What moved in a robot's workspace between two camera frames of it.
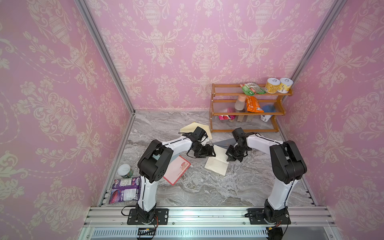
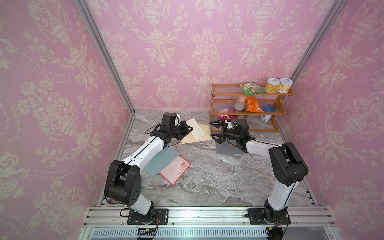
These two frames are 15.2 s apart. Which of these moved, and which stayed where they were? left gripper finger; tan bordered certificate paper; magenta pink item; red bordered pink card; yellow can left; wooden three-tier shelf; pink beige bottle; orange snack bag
Moved: tan bordered certificate paper; left gripper finger
Stayed: red bordered pink card; wooden three-tier shelf; orange snack bag; yellow can left; magenta pink item; pink beige bottle
